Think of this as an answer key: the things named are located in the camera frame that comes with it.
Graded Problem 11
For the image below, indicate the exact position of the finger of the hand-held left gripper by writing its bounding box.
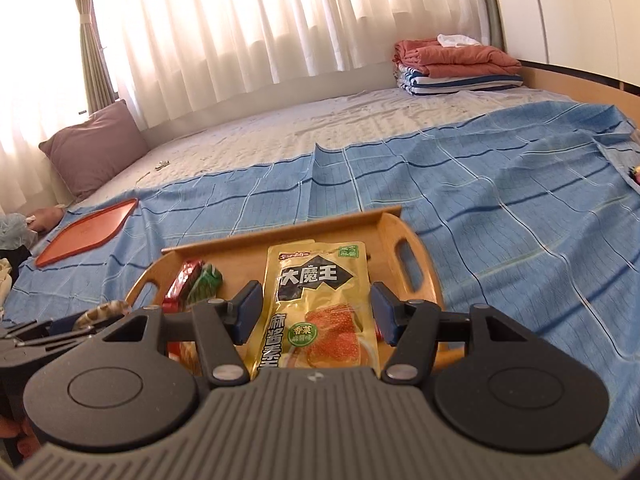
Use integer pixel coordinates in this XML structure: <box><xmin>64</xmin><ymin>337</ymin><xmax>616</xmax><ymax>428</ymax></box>
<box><xmin>0</xmin><ymin>317</ymin><xmax>53</xmax><ymax>342</ymax></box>
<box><xmin>15</xmin><ymin>329</ymin><xmax>98</xmax><ymax>352</ymax></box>

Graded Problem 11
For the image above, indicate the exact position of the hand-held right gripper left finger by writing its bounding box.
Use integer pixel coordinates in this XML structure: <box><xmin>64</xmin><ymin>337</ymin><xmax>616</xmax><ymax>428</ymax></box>
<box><xmin>102</xmin><ymin>281</ymin><xmax>264</xmax><ymax>387</ymax></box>

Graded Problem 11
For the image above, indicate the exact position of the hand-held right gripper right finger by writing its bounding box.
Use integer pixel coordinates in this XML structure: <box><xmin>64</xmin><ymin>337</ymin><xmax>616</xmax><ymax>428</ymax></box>
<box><xmin>369</xmin><ymin>281</ymin><xmax>526</xmax><ymax>387</ymax></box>

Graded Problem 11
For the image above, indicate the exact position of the green snack packet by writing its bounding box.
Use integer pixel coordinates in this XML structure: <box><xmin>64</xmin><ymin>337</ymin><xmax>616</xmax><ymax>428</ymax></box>
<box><xmin>187</xmin><ymin>263</ymin><xmax>223</xmax><ymax>306</ymax></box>

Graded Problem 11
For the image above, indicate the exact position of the wooden tray with handles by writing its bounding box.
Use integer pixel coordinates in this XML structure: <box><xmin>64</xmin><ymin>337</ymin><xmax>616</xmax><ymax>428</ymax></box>
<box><xmin>125</xmin><ymin>206</ymin><xmax>468</xmax><ymax>376</ymax></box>

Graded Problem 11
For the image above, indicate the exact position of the patterned snack packet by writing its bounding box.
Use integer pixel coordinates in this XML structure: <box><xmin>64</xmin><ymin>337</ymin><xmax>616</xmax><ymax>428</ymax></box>
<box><xmin>75</xmin><ymin>300</ymin><xmax>132</xmax><ymax>331</ymax></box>

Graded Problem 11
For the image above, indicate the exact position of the yellow snack packet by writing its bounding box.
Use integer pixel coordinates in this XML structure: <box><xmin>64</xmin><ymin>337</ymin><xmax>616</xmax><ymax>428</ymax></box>
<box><xmin>250</xmin><ymin>241</ymin><xmax>383</xmax><ymax>381</ymax></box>

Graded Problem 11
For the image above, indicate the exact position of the person's left hand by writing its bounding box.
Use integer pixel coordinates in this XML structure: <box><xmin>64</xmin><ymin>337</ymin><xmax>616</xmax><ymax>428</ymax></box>
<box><xmin>0</xmin><ymin>417</ymin><xmax>31</xmax><ymax>461</ymax></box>

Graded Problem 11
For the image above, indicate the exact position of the dark cloth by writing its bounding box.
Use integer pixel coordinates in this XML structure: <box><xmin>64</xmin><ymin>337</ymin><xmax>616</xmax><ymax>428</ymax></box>
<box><xmin>0</xmin><ymin>245</ymin><xmax>31</xmax><ymax>281</ymax></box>

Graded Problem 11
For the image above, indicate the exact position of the red snack packet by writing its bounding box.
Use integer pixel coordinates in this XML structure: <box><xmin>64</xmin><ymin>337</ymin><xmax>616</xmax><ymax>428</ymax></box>
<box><xmin>162</xmin><ymin>259</ymin><xmax>207</xmax><ymax>311</ymax></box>

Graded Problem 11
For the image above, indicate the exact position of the orange snack packet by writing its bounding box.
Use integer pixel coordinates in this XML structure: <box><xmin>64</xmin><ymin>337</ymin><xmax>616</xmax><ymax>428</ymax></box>
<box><xmin>167</xmin><ymin>341</ymin><xmax>201</xmax><ymax>375</ymax></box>

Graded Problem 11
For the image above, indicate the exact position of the bluish mesh bag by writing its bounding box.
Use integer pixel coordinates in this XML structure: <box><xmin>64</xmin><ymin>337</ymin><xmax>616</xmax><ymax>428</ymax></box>
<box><xmin>0</xmin><ymin>212</ymin><xmax>38</xmax><ymax>251</ymax></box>

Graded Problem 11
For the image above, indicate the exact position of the orange plastic tray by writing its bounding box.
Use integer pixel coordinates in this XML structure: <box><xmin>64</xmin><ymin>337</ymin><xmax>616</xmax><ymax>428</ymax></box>
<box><xmin>35</xmin><ymin>198</ymin><xmax>139</xmax><ymax>267</ymax></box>

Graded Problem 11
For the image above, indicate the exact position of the blue checked blanket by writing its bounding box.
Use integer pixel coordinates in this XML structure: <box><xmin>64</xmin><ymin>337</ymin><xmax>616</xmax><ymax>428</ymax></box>
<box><xmin>0</xmin><ymin>100</ymin><xmax>640</xmax><ymax>461</ymax></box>

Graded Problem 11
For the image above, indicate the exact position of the cream mattress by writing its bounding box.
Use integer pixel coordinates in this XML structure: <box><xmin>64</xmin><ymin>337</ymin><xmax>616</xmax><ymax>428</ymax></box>
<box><xmin>75</xmin><ymin>85</ymin><xmax>576</xmax><ymax>206</ymax></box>

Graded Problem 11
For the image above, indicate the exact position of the purple pillow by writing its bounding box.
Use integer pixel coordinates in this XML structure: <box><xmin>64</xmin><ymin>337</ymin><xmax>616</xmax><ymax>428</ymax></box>
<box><xmin>39</xmin><ymin>99</ymin><xmax>150</xmax><ymax>203</ymax></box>

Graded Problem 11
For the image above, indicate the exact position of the folded blue striped blanket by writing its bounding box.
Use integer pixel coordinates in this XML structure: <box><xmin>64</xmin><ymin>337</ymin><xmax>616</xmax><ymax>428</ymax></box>
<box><xmin>395</xmin><ymin>64</ymin><xmax>525</xmax><ymax>96</ymax></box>

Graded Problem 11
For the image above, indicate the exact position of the folded orange blanket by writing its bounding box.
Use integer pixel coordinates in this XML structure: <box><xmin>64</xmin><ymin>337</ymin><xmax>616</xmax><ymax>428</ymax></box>
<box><xmin>394</xmin><ymin>37</ymin><xmax>522</xmax><ymax>79</ymax></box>

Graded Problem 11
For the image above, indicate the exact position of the narrow sheer white curtain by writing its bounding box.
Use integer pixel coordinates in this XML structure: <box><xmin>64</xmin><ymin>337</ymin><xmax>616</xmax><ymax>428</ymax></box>
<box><xmin>0</xmin><ymin>0</ymin><xmax>93</xmax><ymax>171</ymax></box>

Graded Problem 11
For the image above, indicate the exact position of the white cloth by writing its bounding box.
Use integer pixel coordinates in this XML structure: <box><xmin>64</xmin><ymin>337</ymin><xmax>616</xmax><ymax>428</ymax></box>
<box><xmin>436</xmin><ymin>34</ymin><xmax>483</xmax><ymax>50</ymax></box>

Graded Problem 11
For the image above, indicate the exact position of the wide sheer white curtain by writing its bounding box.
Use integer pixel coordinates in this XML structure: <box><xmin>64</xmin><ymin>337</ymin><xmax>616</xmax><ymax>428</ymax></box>
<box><xmin>92</xmin><ymin>0</ymin><xmax>493</xmax><ymax>131</ymax></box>

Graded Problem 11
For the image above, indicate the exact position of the brown drape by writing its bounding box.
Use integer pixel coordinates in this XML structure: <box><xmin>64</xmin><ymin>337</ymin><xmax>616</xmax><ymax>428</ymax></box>
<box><xmin>475</xmin><ymin>0</ymin><xmax>507</xmax><ymax>56</ymax></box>
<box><xmin>69</xmin><ymin>0</ymin><xmax>118</xmax><ymax>116</ymax></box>

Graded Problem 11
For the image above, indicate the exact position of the wooden headboard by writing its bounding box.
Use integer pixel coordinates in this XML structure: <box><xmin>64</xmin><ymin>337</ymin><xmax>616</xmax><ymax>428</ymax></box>
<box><xmin>517</xmin><ymin>59</ymin><xmax>640</xmax><ymax>111</ymax></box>

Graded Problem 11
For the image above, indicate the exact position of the white wardrobe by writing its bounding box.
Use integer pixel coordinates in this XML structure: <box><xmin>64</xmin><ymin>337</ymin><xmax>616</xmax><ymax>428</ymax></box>
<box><xmin>487</xmin><ymin>0</ymin><xmax>640</xmax><ymax>86</ymax></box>

